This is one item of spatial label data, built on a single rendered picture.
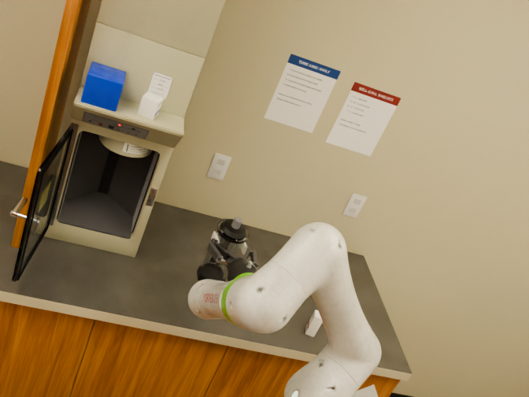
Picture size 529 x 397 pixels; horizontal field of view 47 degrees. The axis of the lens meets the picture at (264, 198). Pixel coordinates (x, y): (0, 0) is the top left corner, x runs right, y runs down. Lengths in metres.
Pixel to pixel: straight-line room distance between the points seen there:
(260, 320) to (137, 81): 0.92
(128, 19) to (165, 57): 0.15
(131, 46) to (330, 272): 0.92
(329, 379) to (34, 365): 1.06
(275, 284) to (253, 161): 1.32
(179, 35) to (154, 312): 0.87
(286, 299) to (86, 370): 1.12
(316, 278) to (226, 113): 1.24
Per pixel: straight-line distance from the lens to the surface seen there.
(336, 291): 1.34
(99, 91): 1.77
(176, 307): 2.05
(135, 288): 2.07
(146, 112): 1.81
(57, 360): 2.17
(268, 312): 1.20
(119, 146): 1.98
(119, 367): 2.17
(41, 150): 1.90
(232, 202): 2.57
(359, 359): 1.56
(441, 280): 3.09
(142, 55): 1.83
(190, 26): 1.80
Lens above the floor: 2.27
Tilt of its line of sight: 28 degrees down
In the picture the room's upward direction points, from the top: 25 degrees clockwise
